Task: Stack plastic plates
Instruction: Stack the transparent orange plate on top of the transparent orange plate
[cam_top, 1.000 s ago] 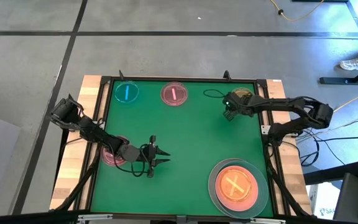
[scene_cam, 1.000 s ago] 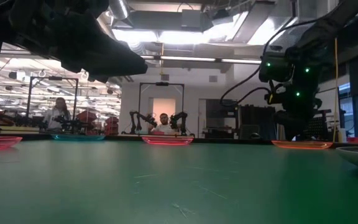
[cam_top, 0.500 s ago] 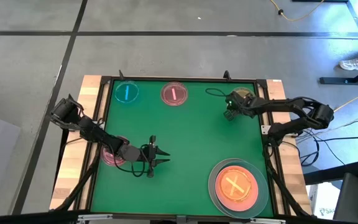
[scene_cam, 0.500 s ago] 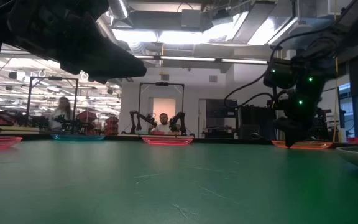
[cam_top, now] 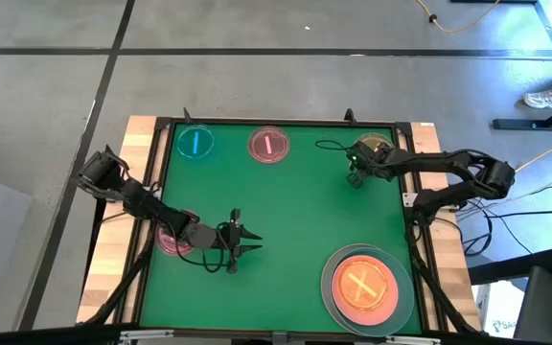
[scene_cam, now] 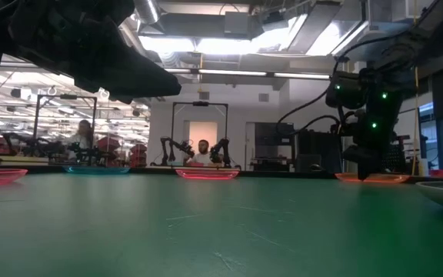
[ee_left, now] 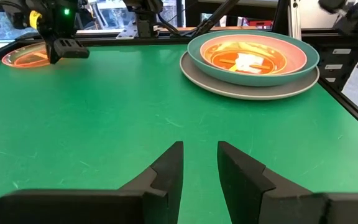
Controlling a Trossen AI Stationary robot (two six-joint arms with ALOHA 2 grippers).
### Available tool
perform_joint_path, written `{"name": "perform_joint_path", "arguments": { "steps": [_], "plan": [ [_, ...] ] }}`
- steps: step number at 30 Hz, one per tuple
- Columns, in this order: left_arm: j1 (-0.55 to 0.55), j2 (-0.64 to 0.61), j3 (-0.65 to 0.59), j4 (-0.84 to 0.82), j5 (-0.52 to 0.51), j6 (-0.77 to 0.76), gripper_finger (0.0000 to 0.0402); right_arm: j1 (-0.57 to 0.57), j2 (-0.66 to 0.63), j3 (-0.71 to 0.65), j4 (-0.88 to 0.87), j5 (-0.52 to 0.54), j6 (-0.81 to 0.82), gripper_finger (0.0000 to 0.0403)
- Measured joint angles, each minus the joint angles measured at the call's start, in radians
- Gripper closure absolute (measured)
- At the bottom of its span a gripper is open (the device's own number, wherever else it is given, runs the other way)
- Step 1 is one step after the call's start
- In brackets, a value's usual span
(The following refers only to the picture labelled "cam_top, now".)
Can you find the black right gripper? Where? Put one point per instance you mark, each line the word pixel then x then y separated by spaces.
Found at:
pixel 364 160

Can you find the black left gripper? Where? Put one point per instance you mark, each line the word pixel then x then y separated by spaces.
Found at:
pixel 232 236

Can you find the yellow plastic plate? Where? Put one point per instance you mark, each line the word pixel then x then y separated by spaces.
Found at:
pixel 376 140

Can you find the pink plastic plate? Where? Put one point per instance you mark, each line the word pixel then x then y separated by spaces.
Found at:
pixel 170 242
pixel 269 144

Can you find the large clear grey plastic plate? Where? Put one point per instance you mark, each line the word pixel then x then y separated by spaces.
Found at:
pixel 407 292
pixel 326 282

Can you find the blue plastic plate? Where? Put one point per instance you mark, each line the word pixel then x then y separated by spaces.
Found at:
pixel 195 141

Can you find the orange plastic plate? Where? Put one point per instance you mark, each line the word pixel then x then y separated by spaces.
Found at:
pixel 364 290

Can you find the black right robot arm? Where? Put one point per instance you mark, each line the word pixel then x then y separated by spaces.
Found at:
pixel 448 162

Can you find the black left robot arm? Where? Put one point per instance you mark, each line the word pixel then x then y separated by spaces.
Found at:
pixel 142 201

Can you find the green table mat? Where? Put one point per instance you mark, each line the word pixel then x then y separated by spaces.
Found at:
pixel 281 215

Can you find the wooden table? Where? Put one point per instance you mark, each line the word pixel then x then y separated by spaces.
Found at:
pixel 113 230

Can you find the black desk foot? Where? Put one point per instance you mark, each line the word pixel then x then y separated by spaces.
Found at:
pixel 535 123

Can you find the person's shoe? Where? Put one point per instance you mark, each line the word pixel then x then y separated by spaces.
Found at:
pixel 542 99

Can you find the white cardboard box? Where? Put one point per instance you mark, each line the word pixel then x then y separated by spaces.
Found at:
pixel 501 311

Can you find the black metal table frame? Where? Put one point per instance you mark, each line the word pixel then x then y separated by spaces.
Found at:
pixel 154 144

